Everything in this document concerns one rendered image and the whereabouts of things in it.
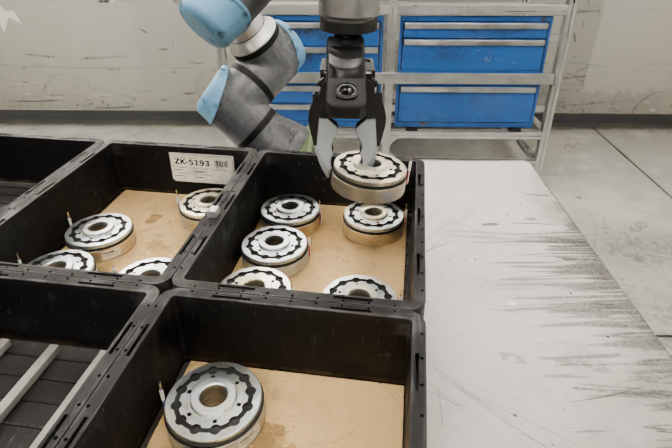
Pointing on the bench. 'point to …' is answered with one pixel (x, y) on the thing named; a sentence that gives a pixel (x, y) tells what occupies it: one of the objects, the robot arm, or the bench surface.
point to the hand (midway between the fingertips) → (346, 171)
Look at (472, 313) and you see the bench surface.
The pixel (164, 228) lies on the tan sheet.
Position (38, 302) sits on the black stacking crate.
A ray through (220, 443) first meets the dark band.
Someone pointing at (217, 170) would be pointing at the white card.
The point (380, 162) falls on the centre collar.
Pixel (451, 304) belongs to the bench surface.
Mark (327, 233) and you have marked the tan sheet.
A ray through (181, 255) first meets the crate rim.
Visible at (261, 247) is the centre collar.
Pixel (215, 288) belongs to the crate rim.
